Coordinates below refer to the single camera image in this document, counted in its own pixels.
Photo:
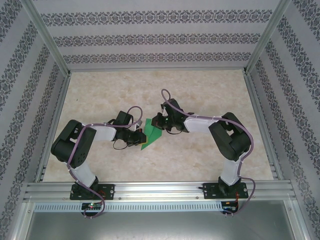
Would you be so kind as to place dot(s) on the green paper sheet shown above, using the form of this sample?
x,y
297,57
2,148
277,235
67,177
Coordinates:
x,y
151,131

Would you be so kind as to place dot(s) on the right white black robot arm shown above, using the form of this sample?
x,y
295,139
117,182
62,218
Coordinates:
x,y
200,123

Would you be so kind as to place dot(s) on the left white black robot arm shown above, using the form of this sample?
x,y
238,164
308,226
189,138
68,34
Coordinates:
x,y
105,132

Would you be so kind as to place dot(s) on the grey metal sheet tray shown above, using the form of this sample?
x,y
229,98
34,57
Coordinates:
x,y
160,227

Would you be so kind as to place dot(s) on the aluminium mounting rail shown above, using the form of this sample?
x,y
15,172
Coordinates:
x,y
160,190

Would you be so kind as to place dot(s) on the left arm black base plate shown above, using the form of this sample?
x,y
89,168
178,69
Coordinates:
x,y
108,191

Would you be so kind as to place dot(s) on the aluminium side rail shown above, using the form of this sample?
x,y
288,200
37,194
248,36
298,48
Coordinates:
x,y
262,125
54,125

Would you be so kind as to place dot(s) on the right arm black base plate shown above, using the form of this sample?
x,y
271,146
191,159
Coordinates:
x,y
211,191

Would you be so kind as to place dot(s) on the aluminium frame post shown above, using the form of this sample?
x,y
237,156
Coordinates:
x,y
48,37
266,37

